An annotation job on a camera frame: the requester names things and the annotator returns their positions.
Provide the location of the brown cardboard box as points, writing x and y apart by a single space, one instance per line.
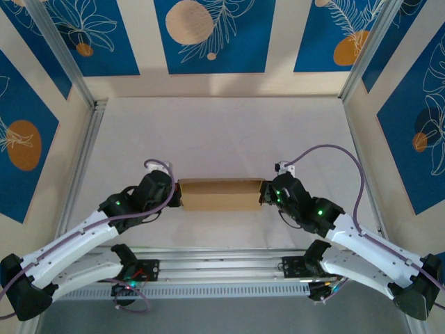
219 196

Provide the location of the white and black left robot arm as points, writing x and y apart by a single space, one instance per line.
69 243

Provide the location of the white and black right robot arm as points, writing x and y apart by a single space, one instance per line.
368 243

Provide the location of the black right controller box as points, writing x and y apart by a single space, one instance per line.
320 292

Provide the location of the black controller box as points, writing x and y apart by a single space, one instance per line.
121 290
320 292

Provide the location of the black left controller box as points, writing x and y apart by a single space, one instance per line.
121 290

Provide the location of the blue panel, navy orange dots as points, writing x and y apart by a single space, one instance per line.
400 156

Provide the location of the blue panel, large orange oval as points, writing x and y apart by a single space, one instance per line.
21 195

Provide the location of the blue panel, cream circle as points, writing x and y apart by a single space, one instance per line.
247 52

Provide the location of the blue panel, small orange dot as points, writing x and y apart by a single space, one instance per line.
118 52

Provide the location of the blue panel, orange circle fern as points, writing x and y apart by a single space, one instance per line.
313 35

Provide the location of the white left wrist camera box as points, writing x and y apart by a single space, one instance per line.
160 167

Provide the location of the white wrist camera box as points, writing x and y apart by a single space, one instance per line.
160 167
286 167

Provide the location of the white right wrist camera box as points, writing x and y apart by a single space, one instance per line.
286 167

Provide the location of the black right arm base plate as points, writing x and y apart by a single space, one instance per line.
295 268

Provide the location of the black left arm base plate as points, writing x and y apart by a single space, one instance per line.
149 269

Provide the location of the aluminium cross rail frame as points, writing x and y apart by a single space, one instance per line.
222 266

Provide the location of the aluminium side rail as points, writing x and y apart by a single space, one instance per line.
358 139
88 139

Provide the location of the aluminium corner post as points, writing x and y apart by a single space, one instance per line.
62 55
368 48

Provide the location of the blue floral wall panel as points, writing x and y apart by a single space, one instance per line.
34 52
400 52

